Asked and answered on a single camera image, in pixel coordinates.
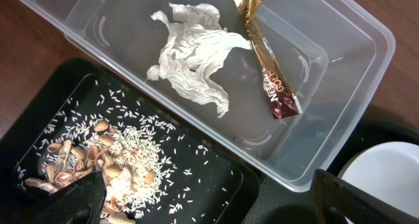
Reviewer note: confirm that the nut shells and rice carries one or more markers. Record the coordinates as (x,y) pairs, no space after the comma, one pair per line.
(155,169)

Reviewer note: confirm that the round black tray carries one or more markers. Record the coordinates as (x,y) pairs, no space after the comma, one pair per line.
(276,204)

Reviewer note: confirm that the grey round plate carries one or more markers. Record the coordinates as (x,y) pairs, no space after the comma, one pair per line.
(389,172)

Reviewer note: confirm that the gold coffee sachet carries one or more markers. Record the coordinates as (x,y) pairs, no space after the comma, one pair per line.
(281,98)

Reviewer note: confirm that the clear plastic bin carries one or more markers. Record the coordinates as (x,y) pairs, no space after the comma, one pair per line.
(333,53)

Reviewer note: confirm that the white napkin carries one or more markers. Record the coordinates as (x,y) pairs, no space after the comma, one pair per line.
(197,46)

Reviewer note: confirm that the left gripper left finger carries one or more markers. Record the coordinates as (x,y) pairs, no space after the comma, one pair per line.
(80,202)

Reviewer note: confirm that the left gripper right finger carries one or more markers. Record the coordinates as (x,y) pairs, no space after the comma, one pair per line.
(337,201)

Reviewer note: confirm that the black rectangular tray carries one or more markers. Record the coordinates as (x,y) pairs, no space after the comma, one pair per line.
(28,127)

